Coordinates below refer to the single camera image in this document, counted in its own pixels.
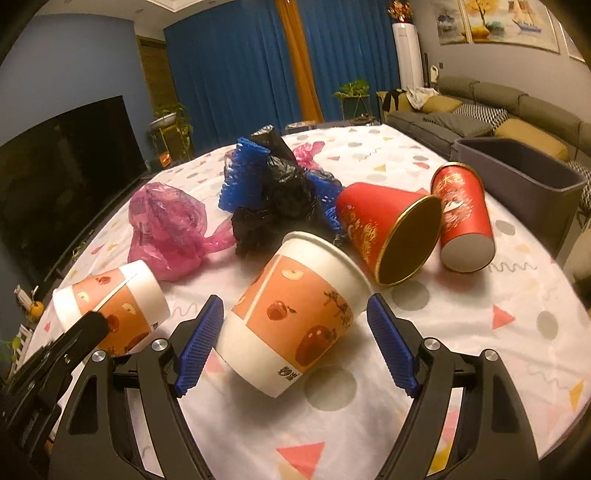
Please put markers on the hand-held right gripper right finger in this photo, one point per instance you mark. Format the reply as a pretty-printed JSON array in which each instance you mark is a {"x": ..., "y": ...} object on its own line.
[{"x": 390, "y": 341}]

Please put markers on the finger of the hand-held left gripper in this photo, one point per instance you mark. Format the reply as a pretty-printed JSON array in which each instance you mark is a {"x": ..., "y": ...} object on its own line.
[{"x": 85, "y": 332}]

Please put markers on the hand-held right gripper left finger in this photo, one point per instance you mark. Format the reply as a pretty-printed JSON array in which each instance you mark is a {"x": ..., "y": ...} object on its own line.
[{"x": 201, "y": 341}]

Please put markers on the small apple-print paper cup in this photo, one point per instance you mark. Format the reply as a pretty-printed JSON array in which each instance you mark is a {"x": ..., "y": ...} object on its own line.
[{"x": 124, "y": 300}]

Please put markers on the large apple-print paper cup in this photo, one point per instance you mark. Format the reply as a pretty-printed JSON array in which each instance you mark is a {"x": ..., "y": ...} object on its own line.
[{"x": 295, "y": 309}]

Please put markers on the black plastic bag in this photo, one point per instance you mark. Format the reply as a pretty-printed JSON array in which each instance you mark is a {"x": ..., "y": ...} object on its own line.
[{"x": 277, "y": 194}]

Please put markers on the large blue foam net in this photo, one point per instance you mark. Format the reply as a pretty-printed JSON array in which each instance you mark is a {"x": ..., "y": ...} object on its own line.
[{"x": 242, "y": 180}]

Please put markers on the grey plastic bin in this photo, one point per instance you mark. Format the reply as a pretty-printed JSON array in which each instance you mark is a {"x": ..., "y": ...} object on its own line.
[{"x": 521, "y": 194}]

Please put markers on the small orange fruit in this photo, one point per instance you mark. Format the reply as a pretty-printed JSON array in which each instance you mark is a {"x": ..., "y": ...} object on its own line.
[{"x": 36, "y": 309}]

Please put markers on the white printed tablecloth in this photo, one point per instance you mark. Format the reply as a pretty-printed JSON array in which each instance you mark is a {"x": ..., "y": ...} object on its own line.
[{"x": 461, "y": 323}]

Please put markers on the pink fluffy item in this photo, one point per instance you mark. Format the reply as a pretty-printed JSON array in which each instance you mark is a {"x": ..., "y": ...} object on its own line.
[{"x": 161, "y": 221}]

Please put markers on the wide red gold-print cup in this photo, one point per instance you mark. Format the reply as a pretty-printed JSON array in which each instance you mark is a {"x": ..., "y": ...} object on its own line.
[{"x": 369, "y": 217}]

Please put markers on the black flat television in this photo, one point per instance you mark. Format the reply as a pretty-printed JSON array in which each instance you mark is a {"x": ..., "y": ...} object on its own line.
[{"x": 60, "y": 184}]

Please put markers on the narrow red gold-print cup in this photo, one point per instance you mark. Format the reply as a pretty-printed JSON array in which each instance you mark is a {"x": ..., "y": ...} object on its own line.
[{"x": 461, "y": 207}]

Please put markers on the small blue foam net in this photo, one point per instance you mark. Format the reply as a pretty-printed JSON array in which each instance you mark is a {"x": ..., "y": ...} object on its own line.
[{"x": 325, "y": 184}]

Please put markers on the small pink plastic bag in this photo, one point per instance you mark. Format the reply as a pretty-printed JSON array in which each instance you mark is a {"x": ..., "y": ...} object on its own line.
[{"x": 307, "y": 154}]

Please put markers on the potted plant on gold stand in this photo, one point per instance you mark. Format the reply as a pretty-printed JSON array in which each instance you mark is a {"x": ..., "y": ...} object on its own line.
[{"x": 171, "y": 122}]

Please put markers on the dark grey cushion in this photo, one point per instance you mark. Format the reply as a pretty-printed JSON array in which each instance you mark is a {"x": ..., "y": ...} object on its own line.
[{"x": 457, "y": 124}]

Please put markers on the decorated flat box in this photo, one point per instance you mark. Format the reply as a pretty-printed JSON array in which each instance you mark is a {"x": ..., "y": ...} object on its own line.
[{"x": 302, "y": 126}]

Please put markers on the black cloth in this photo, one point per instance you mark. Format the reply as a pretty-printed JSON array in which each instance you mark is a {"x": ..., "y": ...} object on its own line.
[{"x": 392, "y": 99}]

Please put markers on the small yellow cushion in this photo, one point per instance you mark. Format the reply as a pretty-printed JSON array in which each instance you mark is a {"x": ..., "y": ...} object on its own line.
[{"x": 442, "y": 104}]

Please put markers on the small zigzag patterned cushion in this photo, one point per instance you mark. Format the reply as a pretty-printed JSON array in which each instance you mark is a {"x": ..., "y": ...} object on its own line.
[{"x": 480, "y": 114}]

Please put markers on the large zigzag patterned cushion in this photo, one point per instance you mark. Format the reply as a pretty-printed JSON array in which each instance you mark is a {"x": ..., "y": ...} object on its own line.
[{"x": 582, "y": 189}]

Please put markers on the large yellow cushion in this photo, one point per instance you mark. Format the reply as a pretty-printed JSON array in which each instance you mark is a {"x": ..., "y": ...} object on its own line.
[{"x": 531, "y": 138}]

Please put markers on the white cloth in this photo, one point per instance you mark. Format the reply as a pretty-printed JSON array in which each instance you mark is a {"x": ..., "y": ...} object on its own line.
[{"x": 419, "y": 96}]

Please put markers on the potted plant dark green pot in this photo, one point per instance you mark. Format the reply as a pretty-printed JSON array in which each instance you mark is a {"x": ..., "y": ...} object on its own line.
[{"x": 353, "y": 88}]

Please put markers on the brown window blind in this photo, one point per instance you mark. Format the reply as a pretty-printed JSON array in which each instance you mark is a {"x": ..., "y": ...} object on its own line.
[{"x": 154, "y": 74}]

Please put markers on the blue curtain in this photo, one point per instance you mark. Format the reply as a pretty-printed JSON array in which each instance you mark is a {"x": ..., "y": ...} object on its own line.
[
  {"x": 231, "y": 69},
  {"x": 355, "y": 46}
]

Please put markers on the grey sectional sofa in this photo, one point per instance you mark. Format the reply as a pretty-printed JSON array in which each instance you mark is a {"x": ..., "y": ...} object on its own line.
[{"x": 545, "y": 110}]

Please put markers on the white tower air conditioner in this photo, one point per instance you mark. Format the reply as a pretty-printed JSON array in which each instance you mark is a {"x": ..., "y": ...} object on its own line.
[{"x": 408, "y": 55}]

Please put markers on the orange curtain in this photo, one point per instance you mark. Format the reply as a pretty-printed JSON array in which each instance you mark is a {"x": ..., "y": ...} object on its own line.
[{"x": 300, "y": 55}]

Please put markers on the grey misty painting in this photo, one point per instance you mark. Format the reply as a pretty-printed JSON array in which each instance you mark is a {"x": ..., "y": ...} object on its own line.
[{"x": 450, "y": 23}]

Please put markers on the orange flower ornament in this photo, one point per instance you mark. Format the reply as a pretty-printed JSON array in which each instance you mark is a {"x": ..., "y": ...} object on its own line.
[{"x": 400, "y": 10}]

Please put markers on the tree and sailboat painting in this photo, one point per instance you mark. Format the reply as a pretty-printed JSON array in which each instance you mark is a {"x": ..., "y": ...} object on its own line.
[{"x": 508, "y": 23}]

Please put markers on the purple gold-framed painting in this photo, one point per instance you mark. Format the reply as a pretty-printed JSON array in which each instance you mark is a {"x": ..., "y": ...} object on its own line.
[{"x": 572, "y": 41}]

